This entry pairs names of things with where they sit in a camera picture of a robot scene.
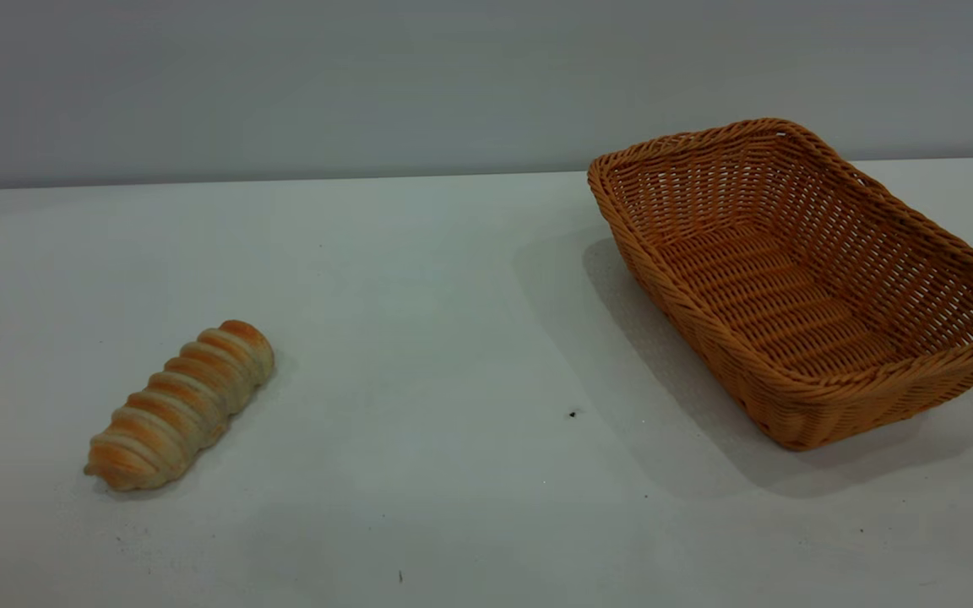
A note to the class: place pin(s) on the orange woven wicker basket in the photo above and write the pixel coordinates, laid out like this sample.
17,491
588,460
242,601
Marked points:
799,287

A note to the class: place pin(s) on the striped spiral bread roll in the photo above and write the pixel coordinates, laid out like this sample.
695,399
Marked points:
178,407

